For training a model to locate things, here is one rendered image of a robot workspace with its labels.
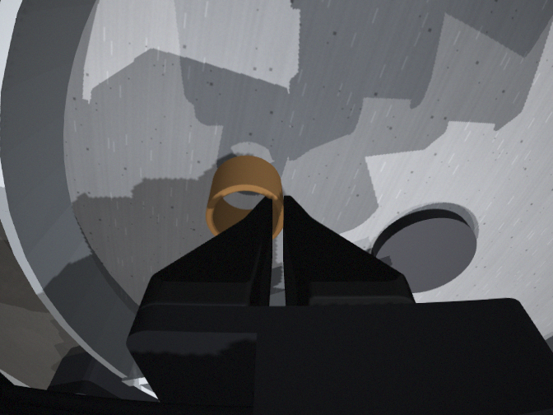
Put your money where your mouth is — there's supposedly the bronze bushing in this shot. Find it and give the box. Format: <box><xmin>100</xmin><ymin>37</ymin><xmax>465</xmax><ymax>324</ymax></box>
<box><xmin>206</xmin><ymin>156</ymin><xmax>284</xmax><ymax>239</ymax></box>

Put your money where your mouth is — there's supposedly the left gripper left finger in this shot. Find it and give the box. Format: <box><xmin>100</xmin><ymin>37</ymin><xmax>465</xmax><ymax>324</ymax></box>
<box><xmin>139</xmin><ymin>197</ymin><xmax>272</xmax><ymax>308</ymax></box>

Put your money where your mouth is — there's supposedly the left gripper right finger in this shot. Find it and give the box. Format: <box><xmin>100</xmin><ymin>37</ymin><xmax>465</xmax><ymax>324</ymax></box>
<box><xmin>283</xmin><ymin>195</ymin><xmax>416</xmax><ymax>306</ymax></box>

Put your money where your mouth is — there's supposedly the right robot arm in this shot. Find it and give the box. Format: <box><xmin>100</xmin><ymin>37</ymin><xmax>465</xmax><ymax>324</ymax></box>
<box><xmin>47</xmin><ymin>380</ymin><xmax>120</xmax><ymax>399</ymax></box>

